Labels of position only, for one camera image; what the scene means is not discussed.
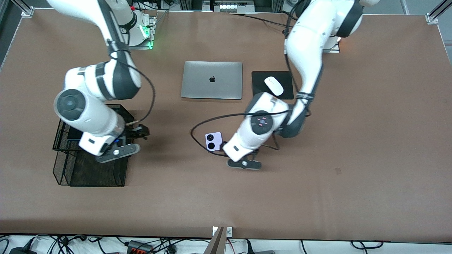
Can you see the grey camera stand post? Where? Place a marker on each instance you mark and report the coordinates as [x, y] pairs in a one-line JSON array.
[[215, 245]]

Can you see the white computer mouse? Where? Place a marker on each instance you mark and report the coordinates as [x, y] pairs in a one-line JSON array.
[[273, 85]]

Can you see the black mouse pad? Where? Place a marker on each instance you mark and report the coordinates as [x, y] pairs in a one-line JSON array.
[[257, 84]]

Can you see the black red power strip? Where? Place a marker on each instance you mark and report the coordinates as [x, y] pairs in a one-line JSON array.
[[139, 247]]

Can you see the silver closed laptop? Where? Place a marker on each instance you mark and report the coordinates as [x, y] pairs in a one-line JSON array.
[[204, 84]]

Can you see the lilac flip phone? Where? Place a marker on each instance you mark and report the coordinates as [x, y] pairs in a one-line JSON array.
[[218, 139]]

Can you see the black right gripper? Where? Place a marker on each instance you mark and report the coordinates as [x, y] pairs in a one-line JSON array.
[[135, 132]]

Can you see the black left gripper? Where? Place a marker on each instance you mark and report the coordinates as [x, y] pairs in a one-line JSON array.
[[221, 146]]

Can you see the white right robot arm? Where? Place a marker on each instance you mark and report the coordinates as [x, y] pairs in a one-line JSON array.
[[88, 106]]

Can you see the white socket strip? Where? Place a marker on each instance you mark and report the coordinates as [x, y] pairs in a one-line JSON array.
[[233, 6]]

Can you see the small black phone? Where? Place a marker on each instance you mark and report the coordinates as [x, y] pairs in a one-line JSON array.
[[72, 134]]

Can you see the silver table corner bracket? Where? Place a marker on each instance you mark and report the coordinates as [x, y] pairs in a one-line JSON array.
[[432, 18], [27, 12]]

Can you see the black power adapter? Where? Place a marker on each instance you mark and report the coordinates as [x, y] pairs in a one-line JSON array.
[[21, 251]]

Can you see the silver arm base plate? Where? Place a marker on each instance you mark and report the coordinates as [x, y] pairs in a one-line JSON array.
[[332, 50], [152, 31]]

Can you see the silver table clamp plate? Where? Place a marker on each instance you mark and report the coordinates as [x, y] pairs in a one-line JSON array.
[[229, 231]]

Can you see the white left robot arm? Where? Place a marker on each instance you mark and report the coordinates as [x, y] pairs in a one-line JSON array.
[[310, 42]]

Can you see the black mesh two-tier tray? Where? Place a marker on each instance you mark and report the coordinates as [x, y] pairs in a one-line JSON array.
[[116, 173]]

